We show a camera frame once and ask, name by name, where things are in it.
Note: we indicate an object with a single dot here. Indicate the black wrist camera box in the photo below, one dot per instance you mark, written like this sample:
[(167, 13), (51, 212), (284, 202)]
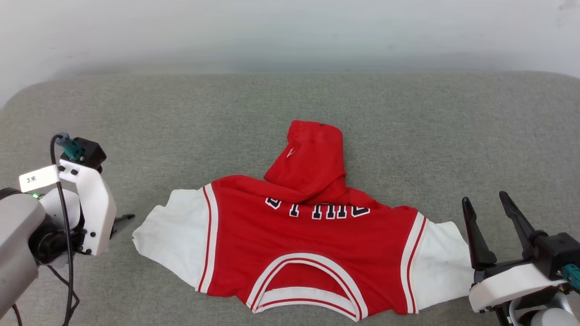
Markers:
[(559, 253), (90, 154)]

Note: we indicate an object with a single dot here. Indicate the white paper label tag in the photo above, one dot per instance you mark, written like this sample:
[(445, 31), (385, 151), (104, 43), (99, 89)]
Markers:
[(38, 179)]

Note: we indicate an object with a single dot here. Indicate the red and white jersey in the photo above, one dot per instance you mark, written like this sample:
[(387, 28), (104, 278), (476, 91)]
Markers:
[(308, 235)]

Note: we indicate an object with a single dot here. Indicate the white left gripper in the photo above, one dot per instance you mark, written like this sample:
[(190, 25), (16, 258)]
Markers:
[(97, 213)]

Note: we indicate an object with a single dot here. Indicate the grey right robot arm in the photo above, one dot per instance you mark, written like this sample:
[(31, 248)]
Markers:
[(548, 317)]

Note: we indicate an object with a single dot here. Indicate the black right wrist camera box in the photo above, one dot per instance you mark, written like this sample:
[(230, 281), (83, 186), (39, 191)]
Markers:
[(559, 253)]

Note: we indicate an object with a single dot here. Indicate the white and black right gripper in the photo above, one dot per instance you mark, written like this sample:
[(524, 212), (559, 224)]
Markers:
[(512, 285)]

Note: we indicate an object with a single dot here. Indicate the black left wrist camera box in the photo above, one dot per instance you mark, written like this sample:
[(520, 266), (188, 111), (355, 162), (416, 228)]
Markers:
[(90, 154)]

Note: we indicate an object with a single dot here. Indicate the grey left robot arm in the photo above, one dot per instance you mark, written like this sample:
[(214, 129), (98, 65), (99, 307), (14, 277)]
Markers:
[(16, 235)]

